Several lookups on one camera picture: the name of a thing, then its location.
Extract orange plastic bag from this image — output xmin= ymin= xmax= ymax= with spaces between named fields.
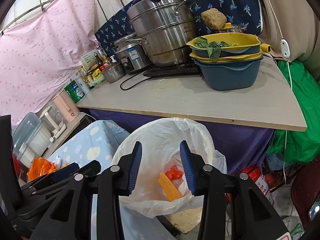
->
xmin=27 ymin=157 xmax=56 ymax=181

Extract orange mesh cloth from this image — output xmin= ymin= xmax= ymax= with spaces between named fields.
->
xmin=157 ymin=172 xmax=181 ymax=202

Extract red plastic bag scrap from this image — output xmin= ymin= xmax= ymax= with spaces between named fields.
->
xmin=165 ymin=165 xmax=183 ymax=181

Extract white lined trash bin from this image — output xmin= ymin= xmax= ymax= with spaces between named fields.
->
xmin=112 ymin=118 xmax=227 ymax=218

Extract white dish storage box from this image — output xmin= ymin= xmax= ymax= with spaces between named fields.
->
xmin=13 ymin=112 xmax=52 ymax=168

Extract blue polka dot tablecloth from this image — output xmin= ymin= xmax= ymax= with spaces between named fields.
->
xmin=47 ymin=119 xmax=176 ymax=240

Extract green plastic bag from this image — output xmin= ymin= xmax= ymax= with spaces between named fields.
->
xmin=266 ymin=60 xmax=319 ymax=165

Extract white glass kettle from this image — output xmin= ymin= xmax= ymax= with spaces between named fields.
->
xmin=40 ymin=106 xmax=67 ymax=142

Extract pink electric kettle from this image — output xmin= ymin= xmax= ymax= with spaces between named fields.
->
xmin=53 ymin=90 xmax=80 ymax=122

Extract green tin can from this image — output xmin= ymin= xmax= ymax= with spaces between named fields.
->
xmin=64 ymin=80 xmax=85 ymax=103

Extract white bottle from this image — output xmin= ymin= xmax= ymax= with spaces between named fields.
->
xmin=75 ymin=73 xmax=91 ymax=94

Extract small steel pot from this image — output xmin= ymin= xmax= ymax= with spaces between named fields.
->
xmin=102 ymin=62 xmax=126 ymax=83

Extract pink dotted curtain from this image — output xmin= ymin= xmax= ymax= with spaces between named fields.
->
xmin=1 ymin=0 xmax=98 ymax=126

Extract yellow blue stacked basins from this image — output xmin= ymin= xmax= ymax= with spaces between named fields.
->
xmin=187 ymin=33 xmax=271 ymax=91

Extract black induction cooker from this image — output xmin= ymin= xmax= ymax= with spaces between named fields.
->
xmin=143 ymin=61 xmax=201 ymax=78

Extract silver rice cooker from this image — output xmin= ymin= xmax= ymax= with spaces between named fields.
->
xmin=114 ymin=33 xmax=152 ymax=74

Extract brown loofah sponge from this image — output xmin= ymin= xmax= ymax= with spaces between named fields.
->
xmin=201 ymin=8 xmax=227 ymax=29

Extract large steel steamer pot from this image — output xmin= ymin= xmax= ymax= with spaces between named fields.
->
xmin=127 ymin=0 xmax=197 ymax=67

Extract navy patterned cloth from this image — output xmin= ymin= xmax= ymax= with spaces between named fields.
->
xmin=95 ymin=0 xmax=264 ymax=56

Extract white cable with switch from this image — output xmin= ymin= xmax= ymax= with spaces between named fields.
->
xmin=254 ymin=0 xmax=293 ymax=183

